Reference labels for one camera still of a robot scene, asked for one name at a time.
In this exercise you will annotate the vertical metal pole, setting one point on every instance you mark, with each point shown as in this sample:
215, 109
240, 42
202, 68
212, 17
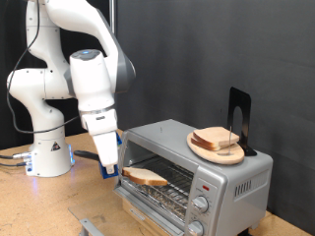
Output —
112, 16

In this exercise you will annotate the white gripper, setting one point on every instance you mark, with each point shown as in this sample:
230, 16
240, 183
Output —
106, 149

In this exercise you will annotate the round wooden plate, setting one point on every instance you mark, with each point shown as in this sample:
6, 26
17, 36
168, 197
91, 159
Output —
216, 157

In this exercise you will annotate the thin metal pin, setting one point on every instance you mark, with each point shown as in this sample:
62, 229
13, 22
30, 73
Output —
230, 144

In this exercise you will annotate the spatula with blue grip block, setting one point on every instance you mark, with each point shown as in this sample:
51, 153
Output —
86, 155

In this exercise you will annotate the silver oven knob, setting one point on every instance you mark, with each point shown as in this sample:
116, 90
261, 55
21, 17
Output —
200, 204
195, 228

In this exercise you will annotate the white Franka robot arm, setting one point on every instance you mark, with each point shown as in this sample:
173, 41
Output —
49, 131

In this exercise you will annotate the silver toaster oven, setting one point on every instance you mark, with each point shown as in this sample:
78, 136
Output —
164, 137

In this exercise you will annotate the black metal bookend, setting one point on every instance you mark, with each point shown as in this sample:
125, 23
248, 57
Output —
245, 101

